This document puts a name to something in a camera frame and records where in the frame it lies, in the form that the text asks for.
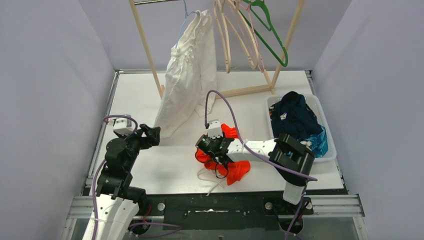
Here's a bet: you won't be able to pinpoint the orange shorts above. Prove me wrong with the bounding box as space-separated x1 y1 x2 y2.
194 123 252 196

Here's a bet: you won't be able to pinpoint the wooden hanger of navy shorts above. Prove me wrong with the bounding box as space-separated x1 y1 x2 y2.
215 0 260 73

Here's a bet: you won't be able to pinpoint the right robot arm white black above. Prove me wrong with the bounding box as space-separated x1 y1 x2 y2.
195 133 316 214

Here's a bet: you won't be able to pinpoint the navy blue shorts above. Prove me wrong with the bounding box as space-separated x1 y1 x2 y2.
268 91 323 140

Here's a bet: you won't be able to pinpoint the clear plastic basket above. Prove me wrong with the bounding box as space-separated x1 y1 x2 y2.
265 91 337 162

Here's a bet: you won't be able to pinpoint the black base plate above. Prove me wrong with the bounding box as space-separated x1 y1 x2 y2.
131 191 314 230

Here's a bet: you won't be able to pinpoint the white shorts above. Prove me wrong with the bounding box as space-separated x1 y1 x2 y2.
154 10 217 138

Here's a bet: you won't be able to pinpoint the green hanger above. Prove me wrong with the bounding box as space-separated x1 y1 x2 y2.
239 0 289 67

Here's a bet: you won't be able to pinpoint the lilac hanger of white shorts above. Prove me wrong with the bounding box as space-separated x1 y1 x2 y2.
174 0 200 49

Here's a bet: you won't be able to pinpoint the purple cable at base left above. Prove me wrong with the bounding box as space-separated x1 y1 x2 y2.
127 222 183 239

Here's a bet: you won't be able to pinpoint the wooden hanger of orange shorts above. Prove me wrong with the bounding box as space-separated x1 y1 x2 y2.
213 0 231 74

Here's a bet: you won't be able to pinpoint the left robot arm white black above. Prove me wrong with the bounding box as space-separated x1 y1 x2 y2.
83 124 161 240

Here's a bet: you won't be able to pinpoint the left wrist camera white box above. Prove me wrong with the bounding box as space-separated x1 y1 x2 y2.
113 115 136 136

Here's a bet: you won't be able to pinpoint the blue patterned shorts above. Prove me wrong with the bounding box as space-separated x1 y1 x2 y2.
298 125 329 158

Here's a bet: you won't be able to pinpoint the pink hanger of blue shorts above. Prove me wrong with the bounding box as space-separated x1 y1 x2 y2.
231 0 266 73

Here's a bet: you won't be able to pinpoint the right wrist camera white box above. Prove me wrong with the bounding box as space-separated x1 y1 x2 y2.
207 119 224 140

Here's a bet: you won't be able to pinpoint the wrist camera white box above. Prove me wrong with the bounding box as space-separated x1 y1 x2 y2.
113 115 136 136
207 119 224 140

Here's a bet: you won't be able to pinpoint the wooden clothes rack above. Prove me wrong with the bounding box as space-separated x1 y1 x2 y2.
128 0 307 100

